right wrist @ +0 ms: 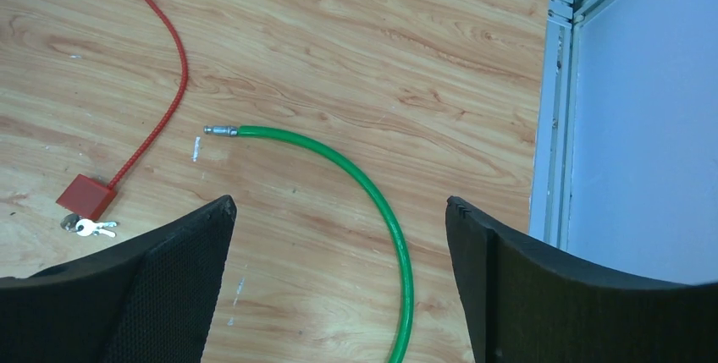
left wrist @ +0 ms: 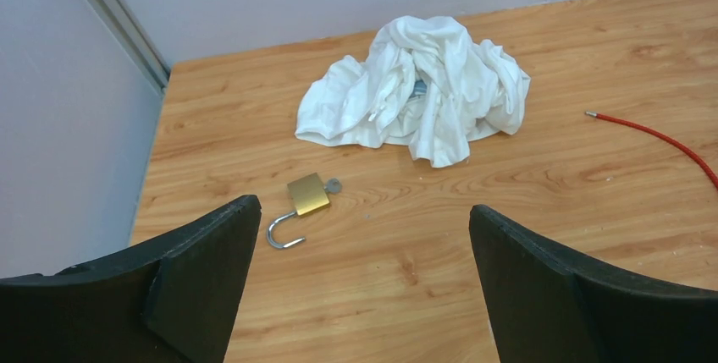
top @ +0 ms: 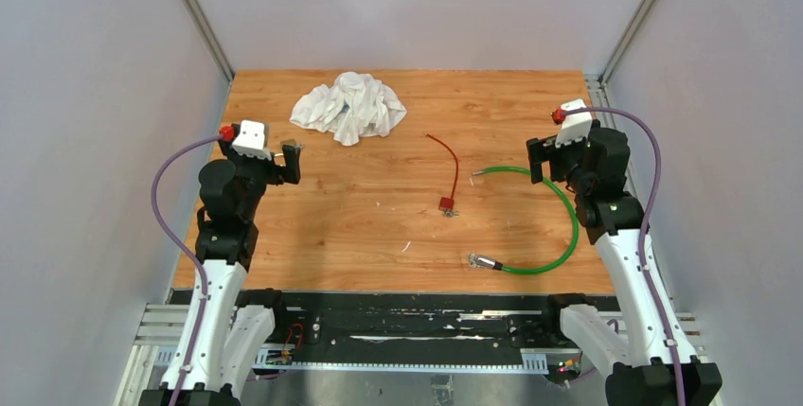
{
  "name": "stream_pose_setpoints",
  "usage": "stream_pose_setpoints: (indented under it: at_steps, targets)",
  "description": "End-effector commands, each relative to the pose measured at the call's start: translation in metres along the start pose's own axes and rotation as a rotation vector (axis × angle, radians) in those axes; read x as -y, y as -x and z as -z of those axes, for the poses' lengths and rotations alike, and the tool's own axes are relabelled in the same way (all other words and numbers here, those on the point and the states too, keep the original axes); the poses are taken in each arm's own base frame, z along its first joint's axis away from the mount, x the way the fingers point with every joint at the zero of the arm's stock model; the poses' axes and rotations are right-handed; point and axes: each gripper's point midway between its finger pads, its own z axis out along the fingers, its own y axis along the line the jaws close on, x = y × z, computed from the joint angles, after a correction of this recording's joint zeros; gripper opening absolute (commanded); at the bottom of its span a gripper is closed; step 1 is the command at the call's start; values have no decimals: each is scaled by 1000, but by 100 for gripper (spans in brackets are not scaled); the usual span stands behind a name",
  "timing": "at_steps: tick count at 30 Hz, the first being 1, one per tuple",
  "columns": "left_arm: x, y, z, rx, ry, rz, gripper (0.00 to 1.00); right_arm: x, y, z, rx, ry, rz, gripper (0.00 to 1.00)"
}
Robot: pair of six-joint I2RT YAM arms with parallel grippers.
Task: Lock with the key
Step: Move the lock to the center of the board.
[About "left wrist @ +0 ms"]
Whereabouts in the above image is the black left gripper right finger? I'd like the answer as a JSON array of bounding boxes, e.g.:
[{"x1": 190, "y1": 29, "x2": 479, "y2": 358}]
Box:
[{"x1": 469, "y1": 205, "x2": 717, "y2": 362}]

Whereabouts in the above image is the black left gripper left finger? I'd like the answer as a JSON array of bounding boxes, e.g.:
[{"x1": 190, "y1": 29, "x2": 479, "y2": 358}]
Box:
[{"x1": 1, "y1": 195, "x2": 262, "y2": 362}]

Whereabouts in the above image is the white crumpled cloth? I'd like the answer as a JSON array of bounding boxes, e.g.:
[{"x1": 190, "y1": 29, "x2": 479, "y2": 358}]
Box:
[{"x1": 295, "y1": 16, "x2": 531, "y2": 168}]

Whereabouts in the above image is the aluminium frame post left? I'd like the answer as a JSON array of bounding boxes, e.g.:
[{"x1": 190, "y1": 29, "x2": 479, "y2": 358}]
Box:
[{"x1": 86, "y1": 0, "x2": 170, "y2": 96}]

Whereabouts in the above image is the small padlock key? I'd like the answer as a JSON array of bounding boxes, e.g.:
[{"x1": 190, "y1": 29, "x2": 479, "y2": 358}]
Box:
[{"x1": 324, "y1": 178, "x2": 342, "y2": 194}]

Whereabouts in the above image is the red cable lock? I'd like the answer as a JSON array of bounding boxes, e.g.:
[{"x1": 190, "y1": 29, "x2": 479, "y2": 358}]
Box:
[{"x1": 584, "y1": 111, "x2": 718, "y2": 189}]

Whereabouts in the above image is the brass padlock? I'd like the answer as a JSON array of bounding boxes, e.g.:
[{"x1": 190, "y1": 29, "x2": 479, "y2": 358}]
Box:
[{"x1": 266, "y1": 173, "x2": 331, "y2": 250}]

